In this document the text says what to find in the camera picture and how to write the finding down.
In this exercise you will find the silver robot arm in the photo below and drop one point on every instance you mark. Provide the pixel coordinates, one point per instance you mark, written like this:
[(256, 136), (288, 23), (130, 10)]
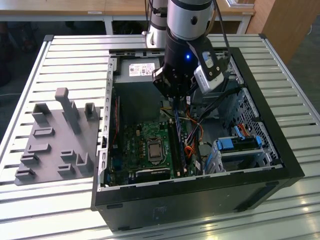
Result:
[(187, 15)]

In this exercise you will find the black RAM slot white clips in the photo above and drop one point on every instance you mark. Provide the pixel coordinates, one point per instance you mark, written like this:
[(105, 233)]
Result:
[(175, 150)]

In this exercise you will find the blue RAM stick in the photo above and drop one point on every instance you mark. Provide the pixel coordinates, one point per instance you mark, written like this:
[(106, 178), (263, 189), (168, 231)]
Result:
[(183, 155)]

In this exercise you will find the grey power supply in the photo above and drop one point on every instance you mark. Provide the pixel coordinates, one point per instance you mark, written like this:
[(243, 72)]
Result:
[(140, 100)]

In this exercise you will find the green motherboard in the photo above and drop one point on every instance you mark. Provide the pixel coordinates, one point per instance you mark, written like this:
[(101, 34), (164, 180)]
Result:
[(135, 135)]

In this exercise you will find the CPU socket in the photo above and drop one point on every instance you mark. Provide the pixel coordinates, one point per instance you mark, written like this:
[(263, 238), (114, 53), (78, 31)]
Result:
[(162, 147)]

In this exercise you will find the silver CPU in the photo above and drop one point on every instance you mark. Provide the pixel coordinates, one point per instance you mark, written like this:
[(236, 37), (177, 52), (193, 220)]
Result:
[(155, 151)]

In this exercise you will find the perforated metal drive cage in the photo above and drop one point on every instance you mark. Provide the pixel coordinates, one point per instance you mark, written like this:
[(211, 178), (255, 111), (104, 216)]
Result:
[(250, 105)]

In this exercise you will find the blue disk carrier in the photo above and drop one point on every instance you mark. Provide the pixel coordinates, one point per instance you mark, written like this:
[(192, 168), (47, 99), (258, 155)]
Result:
[(211, 161), (226, 145)]

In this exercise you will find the black graphics card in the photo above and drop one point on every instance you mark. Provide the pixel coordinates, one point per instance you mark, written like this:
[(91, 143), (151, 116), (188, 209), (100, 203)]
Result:
[(152, 173)]

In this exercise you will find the wooden cabinet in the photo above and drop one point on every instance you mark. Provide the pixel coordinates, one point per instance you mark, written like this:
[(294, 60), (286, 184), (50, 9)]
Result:
[(287, 25)]

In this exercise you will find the black PC case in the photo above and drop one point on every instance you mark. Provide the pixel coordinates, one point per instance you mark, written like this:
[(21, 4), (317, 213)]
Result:
[(175, 205)]

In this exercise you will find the grey parts rack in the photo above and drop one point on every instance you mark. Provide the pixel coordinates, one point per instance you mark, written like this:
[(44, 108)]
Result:
[(55, 155)]

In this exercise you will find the silver white wrist camera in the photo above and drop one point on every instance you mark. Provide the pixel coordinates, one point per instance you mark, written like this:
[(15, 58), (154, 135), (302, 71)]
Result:
[(208, 80)]

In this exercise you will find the black camera bracket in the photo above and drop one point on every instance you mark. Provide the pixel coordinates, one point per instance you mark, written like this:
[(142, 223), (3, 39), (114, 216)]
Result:
[(200, 47)]

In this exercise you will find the wooden desk white frame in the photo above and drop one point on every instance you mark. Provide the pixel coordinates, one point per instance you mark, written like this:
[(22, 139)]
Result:
[(50, 7)]

